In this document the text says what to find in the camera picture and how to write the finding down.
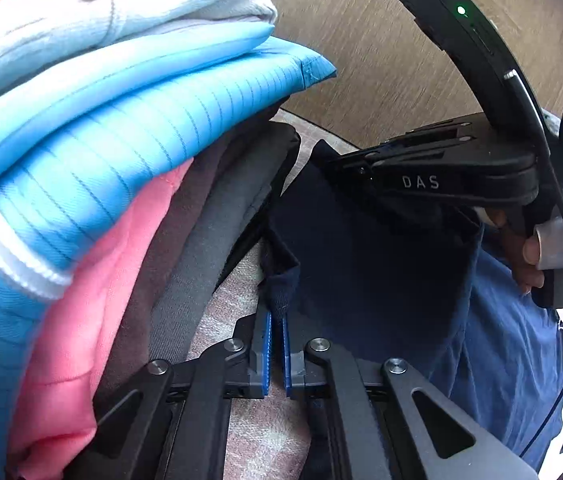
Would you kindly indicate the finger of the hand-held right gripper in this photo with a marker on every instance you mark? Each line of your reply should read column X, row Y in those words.
column 351, row 170

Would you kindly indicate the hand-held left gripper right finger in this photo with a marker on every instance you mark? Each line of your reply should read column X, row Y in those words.
column 287, row 360

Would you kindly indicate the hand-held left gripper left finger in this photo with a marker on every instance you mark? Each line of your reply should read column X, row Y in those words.
column 264, row 355

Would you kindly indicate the navy blue t-shirt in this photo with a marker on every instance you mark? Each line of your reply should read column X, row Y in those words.
column 361, row 260

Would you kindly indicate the stack of folded clothes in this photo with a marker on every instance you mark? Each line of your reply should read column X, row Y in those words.
column 136, row 135

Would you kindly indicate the person's right hand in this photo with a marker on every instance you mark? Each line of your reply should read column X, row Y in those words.
column 531, row 255

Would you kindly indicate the light wooden board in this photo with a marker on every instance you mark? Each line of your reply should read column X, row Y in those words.
column 361, row 60

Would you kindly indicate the black folded garment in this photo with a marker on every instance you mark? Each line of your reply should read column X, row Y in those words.
column 201, row 260

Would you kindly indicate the dark grey garment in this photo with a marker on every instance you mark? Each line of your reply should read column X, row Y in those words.
column 136, row 300

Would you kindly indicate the pink folded garment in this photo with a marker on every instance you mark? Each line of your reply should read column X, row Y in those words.
column 86, row 335

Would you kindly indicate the cream folded sweater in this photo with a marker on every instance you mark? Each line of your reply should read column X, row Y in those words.
column 161, row 20

